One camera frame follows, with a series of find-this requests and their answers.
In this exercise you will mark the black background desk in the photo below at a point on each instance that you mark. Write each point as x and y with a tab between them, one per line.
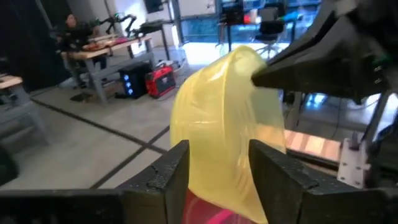
154	28

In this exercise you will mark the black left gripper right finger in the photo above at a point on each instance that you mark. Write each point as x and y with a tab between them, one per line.
280	186

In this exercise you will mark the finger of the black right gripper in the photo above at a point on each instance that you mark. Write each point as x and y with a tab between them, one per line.
317	46
326	79

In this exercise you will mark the black metal table frame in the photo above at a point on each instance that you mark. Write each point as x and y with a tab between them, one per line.
377	118

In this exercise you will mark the person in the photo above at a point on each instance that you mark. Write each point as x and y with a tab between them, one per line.
74	34

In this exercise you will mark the grey wooden-top table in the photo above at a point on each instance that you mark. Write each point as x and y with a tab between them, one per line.
15	105

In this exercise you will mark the pink plastic bowl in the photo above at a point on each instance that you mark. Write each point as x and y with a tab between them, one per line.
205	213

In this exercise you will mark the yellow translucent plastic bowl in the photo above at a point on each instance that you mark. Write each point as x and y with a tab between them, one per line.
217	124

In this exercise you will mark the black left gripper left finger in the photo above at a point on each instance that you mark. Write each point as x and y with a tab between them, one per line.
161	186

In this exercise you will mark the black equipment cart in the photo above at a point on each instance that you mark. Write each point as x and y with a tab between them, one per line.
231	18

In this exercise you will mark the white mounting bracket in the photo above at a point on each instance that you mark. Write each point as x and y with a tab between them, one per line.
353	165

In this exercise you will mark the black office chair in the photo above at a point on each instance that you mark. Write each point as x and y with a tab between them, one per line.
270	28

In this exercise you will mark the black background robot arm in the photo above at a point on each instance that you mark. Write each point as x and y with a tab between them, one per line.
119	21

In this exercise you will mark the black computer with blue lights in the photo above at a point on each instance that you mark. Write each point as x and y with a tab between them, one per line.
133	81

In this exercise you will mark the wooden background table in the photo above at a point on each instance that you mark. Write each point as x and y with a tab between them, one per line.
102	49

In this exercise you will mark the red toolbox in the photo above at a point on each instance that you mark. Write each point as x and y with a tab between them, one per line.
160	81

